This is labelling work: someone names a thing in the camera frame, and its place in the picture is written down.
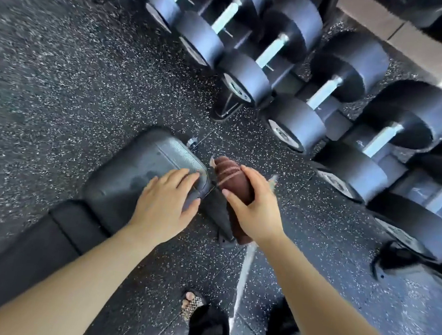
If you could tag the person's right forearm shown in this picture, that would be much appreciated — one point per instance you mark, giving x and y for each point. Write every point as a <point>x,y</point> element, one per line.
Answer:
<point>324,303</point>

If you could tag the person's left middle finger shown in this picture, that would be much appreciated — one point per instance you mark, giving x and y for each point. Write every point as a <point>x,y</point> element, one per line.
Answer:
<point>178,177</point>

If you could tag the person's left forearm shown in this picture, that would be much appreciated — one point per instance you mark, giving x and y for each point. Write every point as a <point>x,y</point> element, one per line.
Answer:
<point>70,283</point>

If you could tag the black bench back pad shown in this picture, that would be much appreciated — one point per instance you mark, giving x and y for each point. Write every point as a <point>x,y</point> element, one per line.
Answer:
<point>137,166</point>

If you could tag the row of black dumbbells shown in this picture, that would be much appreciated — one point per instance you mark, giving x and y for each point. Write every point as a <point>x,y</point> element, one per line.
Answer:
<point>297,118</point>

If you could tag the silver bench bolt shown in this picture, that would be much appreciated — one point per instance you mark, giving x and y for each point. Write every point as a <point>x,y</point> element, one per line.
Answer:
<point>192,143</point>

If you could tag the person's right hand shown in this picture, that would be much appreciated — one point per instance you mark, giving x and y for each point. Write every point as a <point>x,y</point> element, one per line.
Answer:
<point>263,214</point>

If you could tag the black dumbbell rack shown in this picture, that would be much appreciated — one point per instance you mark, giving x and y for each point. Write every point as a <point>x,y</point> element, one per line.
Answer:
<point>393,259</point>

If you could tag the person's left thumb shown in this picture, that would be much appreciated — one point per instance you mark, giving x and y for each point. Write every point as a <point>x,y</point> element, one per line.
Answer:
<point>191,208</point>

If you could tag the person's left little finger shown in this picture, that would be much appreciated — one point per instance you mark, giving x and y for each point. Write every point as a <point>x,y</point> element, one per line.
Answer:
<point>151,183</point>

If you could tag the person's left hand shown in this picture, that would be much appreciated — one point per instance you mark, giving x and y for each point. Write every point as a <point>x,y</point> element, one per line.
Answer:
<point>162,206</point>

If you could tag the brown striped towel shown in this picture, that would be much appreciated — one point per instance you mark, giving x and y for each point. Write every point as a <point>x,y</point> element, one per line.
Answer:
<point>231,177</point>

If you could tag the person's black trousers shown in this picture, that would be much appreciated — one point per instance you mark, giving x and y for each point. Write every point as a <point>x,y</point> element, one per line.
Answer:
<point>208,332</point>

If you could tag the person's right thumb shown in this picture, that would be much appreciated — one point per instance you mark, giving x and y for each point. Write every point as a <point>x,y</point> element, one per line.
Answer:
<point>231,204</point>

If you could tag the black bench frame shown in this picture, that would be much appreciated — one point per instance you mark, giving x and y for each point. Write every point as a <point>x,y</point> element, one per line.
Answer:
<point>215,211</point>

